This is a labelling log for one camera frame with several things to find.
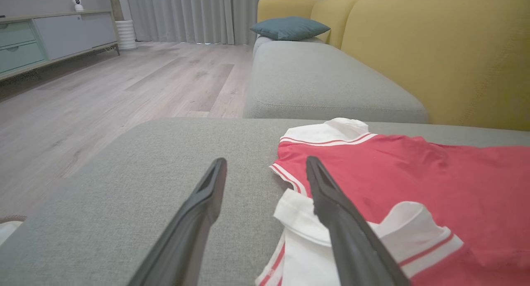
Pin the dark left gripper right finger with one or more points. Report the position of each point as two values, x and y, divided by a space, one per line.
352 244

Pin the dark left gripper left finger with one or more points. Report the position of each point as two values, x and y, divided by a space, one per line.
186 236

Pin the red jersey white striped trim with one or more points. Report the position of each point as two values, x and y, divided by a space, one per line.
414 174

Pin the grey fabric ottoman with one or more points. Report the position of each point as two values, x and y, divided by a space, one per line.
145 174

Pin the grey sofa seat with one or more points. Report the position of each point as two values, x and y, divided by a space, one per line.
323 83

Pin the white basket brown rim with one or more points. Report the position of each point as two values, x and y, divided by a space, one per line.
8 230

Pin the white ribbed vase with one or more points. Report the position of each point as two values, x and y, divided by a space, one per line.
126 35

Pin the yellow sofa backrest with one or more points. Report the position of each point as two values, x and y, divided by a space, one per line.
434 50

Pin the grey curtains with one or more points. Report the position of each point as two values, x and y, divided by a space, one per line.
178 13

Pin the teal throw cushion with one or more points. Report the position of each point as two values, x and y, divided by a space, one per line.
290 28

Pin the grey wooden sideboard cabinet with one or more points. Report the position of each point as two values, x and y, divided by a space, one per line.
70 33

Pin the teal cabinet drawer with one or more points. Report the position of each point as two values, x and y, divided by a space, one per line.
20 56
16 33

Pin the small white security camera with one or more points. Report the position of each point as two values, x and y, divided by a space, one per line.
77 3

